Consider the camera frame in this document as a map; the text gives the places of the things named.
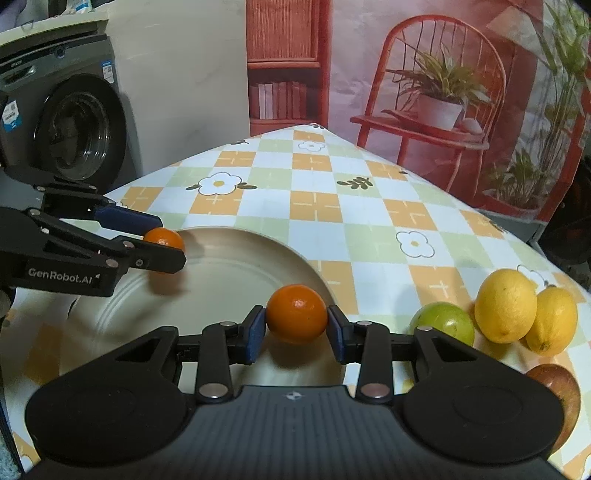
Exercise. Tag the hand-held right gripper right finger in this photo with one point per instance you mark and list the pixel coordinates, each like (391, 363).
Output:
(336, 337)

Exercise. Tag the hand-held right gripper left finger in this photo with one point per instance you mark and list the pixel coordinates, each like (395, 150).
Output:
(255, 334)

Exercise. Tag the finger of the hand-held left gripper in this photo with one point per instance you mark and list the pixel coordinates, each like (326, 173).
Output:
(161, 259)
(120, 217)

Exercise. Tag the orange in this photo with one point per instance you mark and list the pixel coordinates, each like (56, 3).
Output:
(296, 314)
(162, 237)

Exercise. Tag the beige round plate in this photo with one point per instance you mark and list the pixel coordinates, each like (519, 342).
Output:
(221, 286)

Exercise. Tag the green apple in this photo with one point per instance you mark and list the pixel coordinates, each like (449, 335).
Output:
(445, 318)

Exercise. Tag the large yellow lemon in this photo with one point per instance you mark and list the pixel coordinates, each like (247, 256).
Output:
(505, 307)

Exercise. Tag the small yellow lemon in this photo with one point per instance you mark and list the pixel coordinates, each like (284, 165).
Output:
(554, 321)

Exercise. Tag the grey washing machine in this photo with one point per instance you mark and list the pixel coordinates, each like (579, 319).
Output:
(69, 115)

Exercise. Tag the checked floral tablecloth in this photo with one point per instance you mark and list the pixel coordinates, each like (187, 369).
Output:
(323, 207)

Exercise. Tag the red apple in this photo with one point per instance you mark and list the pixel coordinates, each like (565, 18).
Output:
(561, 390)

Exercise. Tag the black exercise bike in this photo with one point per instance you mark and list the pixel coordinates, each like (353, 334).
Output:
(568, 230)

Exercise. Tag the printed red chair backdrop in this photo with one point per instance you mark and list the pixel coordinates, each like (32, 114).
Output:
(360, 69)

